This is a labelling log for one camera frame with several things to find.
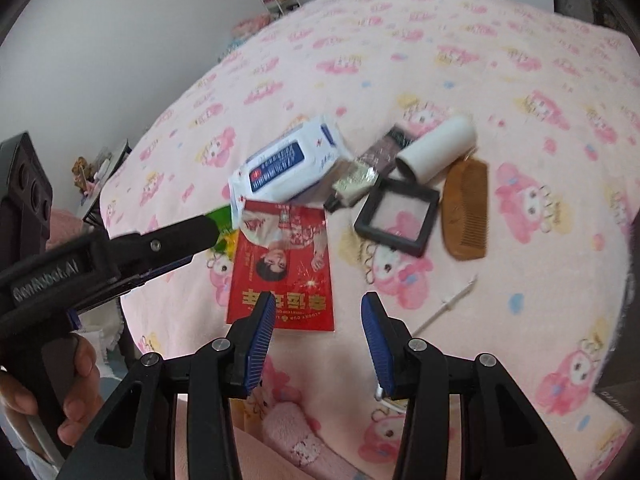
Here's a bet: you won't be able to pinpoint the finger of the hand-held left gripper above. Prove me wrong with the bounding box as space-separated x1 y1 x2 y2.
106 214 222 267
119 254 197 291

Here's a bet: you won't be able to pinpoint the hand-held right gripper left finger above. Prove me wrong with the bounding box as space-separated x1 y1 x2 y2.
62 302 278 480

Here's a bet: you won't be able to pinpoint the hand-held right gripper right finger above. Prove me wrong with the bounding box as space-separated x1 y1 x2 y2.
361 292 576 480

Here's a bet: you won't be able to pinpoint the green packet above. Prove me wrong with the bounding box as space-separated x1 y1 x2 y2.
205 205 236 234

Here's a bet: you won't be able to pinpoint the red printed packet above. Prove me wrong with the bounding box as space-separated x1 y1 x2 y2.
226 199 337 333

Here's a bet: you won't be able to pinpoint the person's left hand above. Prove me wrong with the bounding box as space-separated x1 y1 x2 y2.
0 334 104 445

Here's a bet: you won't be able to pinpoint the yellow packet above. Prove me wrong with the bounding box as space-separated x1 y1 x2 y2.
212 230 242 257

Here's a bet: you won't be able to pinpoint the dark side table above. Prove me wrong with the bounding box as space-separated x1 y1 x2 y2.
80 139 135 228

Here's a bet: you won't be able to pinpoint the white wristband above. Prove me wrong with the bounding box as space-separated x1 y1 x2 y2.
376 274 480 413

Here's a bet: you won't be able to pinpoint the small brown toy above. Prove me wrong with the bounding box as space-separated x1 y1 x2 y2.
72 155 98 193

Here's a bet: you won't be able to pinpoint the pink pajama pants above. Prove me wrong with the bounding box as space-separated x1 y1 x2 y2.
172 390 401 480

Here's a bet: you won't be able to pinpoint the white blue wet wipes pack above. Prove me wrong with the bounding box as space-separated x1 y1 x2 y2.
227 115 353 231

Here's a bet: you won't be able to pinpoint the wooden comb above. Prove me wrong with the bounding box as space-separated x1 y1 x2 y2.
440 157 490 261

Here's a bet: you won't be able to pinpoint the silver sachet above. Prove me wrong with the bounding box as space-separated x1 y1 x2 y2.
322 157 381 212

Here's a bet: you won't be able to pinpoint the dark brown packet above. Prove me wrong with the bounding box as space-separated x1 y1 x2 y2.
360 125 422 171

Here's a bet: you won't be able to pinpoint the white tube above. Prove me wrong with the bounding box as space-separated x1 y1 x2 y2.
395 114 477 183

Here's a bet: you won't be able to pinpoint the pink printed blanket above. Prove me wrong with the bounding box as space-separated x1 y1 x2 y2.
97 0 640 480

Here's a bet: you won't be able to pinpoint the black square frame box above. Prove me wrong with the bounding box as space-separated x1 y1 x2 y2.
354 177 441 258

